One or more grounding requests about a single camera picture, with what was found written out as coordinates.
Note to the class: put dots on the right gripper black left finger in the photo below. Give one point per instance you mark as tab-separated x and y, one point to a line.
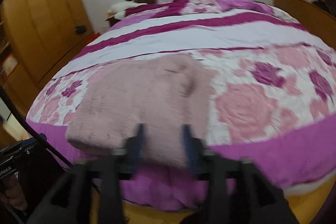
71	199

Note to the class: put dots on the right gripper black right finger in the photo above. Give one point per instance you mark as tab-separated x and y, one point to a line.
238	192

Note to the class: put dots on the pink fuzzy knit garment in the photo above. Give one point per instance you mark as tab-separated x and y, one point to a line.
164	94

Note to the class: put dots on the floral purple white bedspread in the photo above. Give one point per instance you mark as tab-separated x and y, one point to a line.
248	78

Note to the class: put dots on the red item by wardrobe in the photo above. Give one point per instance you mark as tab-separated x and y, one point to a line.
92	37

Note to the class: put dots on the white plush toy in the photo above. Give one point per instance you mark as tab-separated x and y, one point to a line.
118	10

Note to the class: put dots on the wooden wardrobe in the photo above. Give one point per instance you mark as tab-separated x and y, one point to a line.
37	39

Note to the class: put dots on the wooden side cabinet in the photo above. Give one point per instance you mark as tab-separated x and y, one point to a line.
314	19

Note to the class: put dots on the black wardrobe handle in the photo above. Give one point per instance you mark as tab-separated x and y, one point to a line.
81	29

